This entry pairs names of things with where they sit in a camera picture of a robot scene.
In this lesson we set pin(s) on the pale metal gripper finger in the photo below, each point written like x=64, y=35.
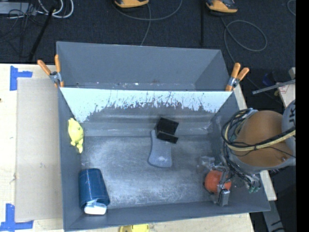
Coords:
x=224, y=197
x=208, y=163

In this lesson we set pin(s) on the orange ball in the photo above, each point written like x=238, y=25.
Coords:
x=212, y=180

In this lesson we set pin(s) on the grey flat pad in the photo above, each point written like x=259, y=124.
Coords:
x=160, y=153

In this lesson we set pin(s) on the black angular box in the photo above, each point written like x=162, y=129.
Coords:
x=167, y=127

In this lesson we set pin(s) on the grey metal bin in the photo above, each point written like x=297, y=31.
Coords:
x=135, y=182

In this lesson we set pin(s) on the blue ribbed cup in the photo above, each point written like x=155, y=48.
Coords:
x=92, y=186

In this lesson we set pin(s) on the yellow toy animal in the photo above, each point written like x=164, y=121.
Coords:
x=75, y=132

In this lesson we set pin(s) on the pale flat board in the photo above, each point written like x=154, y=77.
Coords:
x=36, y=149

